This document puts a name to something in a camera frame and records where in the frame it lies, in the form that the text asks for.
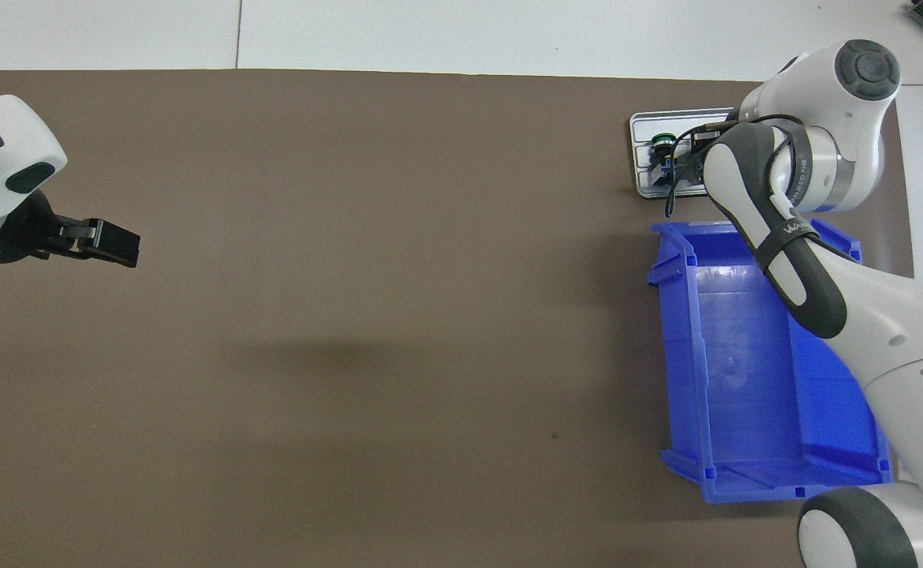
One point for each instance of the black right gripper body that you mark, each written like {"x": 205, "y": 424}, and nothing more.
{"x": 706, "y": 138}

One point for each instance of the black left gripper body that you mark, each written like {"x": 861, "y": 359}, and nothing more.
{"x": 24, "y": 233}

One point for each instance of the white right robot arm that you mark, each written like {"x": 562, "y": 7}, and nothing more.
{"x": 856, "y": 118}

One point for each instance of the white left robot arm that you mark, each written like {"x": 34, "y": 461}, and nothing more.
{"x": 4, "y": 158}

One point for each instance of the grey metal tray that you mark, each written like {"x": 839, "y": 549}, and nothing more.
{"x": 643, "y": 126}

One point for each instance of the blue plastic storage bin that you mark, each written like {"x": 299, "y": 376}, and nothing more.
{"x": 745, "y": 379}

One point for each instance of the brown table mat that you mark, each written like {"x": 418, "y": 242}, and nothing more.
{"x": 351, "y": 315}

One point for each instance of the green push button switch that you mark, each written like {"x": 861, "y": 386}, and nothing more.
{"x": 663, "y": 142}

